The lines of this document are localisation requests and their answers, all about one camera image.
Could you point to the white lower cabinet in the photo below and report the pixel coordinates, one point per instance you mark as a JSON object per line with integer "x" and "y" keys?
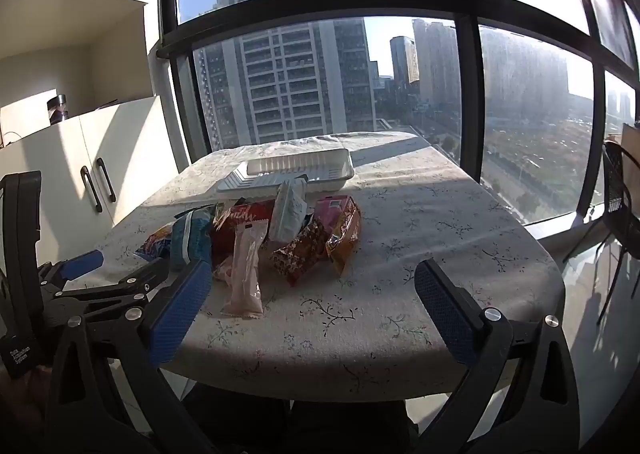
{"x": 125, "y": 144}

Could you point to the red snack packet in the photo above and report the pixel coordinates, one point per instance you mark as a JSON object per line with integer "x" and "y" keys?
{"x": 245, "y": 219}

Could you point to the brown patterned snack packet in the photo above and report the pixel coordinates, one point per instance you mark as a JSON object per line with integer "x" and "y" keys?
{"x": 300, "y": 254}

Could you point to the pink and orange snack packet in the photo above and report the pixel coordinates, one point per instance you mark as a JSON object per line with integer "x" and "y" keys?
{"x": 340, "y": 219}

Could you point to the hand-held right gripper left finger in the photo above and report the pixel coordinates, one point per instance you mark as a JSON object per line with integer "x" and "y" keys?
{"x": 180, "y": 314}

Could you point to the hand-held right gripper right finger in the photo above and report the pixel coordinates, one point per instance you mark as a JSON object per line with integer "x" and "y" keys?
{"x": 445, "y": 314}

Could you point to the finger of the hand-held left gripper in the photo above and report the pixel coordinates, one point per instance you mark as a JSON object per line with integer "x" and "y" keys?
{"x": 147, "y": 273}
{"x": 82, "y": 262}

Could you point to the black metal chair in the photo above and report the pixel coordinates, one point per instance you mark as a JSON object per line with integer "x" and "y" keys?
{"x": 620, "y": 204}

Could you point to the dark jar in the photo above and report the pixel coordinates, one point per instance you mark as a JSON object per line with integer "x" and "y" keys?
{"x": 56, "y": 109}

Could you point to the black window frame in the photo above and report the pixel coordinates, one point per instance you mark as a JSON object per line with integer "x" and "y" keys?
{"x": 470, "y": 84}

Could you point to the small dark blue snack packet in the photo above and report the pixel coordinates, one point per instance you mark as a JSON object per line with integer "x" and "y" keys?
{"x": 157, "y": 241}

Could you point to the pale white snack packet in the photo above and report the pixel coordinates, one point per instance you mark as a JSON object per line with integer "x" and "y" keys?
{"x": 287, "y": 209}

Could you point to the white plastic tray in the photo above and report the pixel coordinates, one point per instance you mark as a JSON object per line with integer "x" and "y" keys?
{"x": 300, "y": 164}

